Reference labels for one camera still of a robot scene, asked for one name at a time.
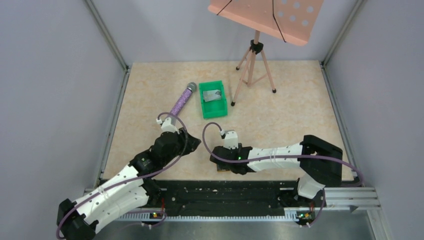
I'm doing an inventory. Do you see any yellow leather card holder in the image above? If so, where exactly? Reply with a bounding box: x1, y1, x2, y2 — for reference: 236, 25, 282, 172
216, 165, 229, 173

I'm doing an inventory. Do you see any silver credit card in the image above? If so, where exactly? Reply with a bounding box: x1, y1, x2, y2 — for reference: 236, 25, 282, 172
202, 89, 222, 102

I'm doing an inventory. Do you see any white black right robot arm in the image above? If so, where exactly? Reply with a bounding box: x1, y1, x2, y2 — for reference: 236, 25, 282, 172
208, 135, 343, 199

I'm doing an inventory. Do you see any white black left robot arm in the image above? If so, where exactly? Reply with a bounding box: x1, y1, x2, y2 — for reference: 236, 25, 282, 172
56, 128, 201, 240

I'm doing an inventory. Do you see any silver VIP card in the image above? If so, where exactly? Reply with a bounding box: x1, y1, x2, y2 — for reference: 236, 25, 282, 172
203, 90, 222, 103

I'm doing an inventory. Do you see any green plastic bin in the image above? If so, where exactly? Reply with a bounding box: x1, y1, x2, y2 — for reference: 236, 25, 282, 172
198, 80, 228, 119

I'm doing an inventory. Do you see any purple glitter microphone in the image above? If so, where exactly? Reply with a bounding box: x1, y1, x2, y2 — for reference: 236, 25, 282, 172
170, 82, 197, 116

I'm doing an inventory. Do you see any pink music stand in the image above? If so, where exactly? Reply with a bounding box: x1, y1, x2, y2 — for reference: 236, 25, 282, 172
207, 0, 324, 106

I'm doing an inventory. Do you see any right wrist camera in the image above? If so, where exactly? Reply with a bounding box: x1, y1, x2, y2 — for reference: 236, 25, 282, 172
221, 130, 239, 150

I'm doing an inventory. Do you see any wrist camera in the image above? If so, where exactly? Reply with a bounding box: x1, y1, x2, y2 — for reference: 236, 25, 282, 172
156, 116, 179, 133
221, 130, 239, 150

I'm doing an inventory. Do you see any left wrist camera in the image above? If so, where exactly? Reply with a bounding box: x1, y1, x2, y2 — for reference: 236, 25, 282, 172
156, 116, 179, 133

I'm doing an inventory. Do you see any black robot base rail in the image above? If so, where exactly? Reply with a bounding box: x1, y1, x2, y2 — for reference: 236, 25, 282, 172
79, 178, 379, 228

